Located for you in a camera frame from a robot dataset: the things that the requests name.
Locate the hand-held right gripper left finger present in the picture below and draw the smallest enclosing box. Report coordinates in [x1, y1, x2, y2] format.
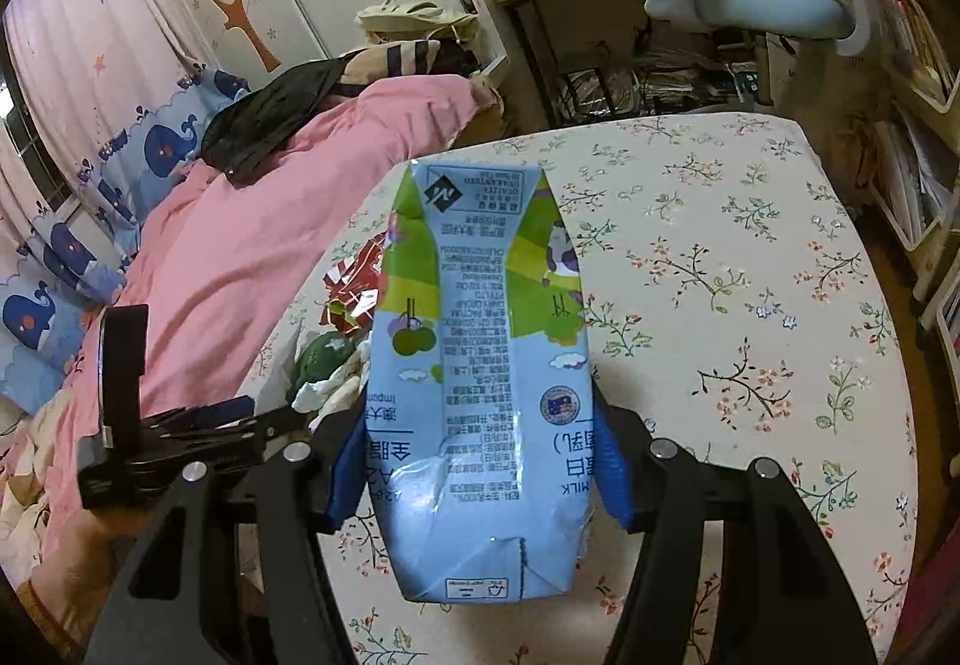
[82, 402, 368, 665]

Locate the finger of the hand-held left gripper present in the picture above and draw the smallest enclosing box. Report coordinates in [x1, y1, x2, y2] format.
[135, 397, 316, 479]

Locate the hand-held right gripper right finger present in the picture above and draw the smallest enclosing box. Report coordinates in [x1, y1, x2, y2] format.
[592, 402, 878, 665]

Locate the blue milk carton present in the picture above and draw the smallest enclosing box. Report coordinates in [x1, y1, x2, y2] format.
[362, 160, 597, 604]

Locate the red snack wrapper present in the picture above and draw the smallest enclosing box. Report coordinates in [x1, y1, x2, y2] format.
[321, 237, 387, 336]

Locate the person's left hand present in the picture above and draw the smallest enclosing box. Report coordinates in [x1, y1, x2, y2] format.
[15, 507, 155, 658]

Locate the green and white crumpled item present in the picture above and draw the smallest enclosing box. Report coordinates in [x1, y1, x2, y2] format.
[291, 346, 372, 415]

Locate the green crumpled wrapper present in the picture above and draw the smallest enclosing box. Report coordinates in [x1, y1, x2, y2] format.
[289, 330, 359, 404]

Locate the pink blanket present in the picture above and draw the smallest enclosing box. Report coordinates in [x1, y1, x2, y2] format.
[0, 76, 485, 561]

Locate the floral tablecloth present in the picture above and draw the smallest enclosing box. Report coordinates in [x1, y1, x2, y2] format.
[255, 114, 920, 665]

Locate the whale print curtain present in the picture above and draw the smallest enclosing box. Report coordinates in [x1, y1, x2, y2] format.
[0, 0, 252, 407]

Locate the black garment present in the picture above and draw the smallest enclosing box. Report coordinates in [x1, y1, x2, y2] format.
[199, 59, 353, 188]

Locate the striped beige cloth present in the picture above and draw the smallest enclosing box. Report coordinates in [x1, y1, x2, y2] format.
[330, 37, 481, 85]

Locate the beige tote bag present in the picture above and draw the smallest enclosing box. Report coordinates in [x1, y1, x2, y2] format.
[356, 0, 481, 46]

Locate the white bookshelf with books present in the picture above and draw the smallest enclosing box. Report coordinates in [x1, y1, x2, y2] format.
[862, 0, 960, 366]

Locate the wire rack with papers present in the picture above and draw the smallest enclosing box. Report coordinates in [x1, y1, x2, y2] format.
[551, 31, 777, 128]

